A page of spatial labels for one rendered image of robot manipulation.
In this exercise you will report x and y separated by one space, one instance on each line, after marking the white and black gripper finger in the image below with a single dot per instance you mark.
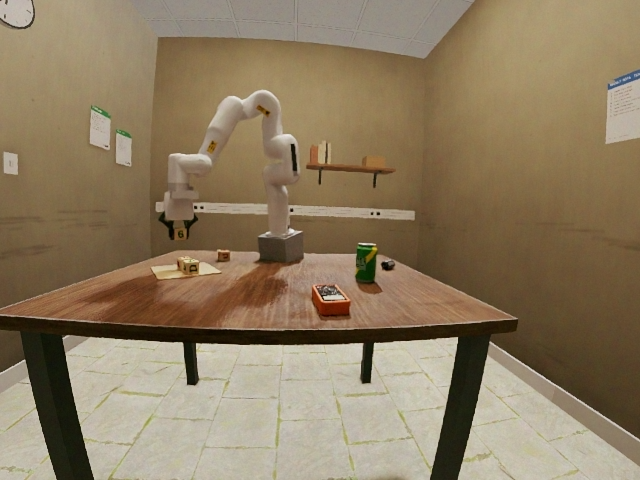
189 224
168 224

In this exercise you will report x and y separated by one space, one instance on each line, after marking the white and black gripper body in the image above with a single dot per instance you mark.
178 209

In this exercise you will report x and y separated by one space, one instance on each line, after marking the tan square mat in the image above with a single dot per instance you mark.
171 271

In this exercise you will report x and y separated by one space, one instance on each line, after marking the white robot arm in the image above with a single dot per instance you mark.
276 146

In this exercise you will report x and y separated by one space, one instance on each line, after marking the green drink can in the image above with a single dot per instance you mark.
366 258

